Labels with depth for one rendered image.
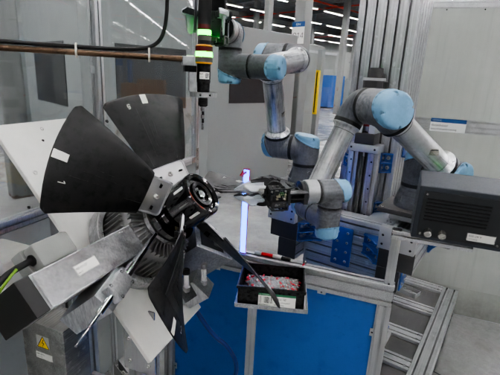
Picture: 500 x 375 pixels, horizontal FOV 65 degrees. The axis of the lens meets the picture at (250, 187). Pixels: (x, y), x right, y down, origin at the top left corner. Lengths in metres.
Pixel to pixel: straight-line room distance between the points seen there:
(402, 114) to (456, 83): 1.49
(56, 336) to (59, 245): 0.37
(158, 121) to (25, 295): 0.56
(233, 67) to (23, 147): 0.63
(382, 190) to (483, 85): 1.13
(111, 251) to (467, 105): 2.29
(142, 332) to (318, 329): 0.74
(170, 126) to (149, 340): 0.56
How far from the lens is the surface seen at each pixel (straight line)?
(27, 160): 1.13
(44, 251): 0.90
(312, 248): 1.86
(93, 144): 0.87
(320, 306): 1.53
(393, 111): 1.25
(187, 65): 1.03
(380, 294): 1.45
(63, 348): 1.23
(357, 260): 1.79
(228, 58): 1.29
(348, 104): 1.35
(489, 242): 1.37
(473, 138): 2.77
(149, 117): 1.13
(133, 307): 1.08
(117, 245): 0.96
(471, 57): 2.75
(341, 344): 1.60
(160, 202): 0.98
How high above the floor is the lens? 1.51
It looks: 16 degrees down
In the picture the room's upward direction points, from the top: 3 degrees clockwise
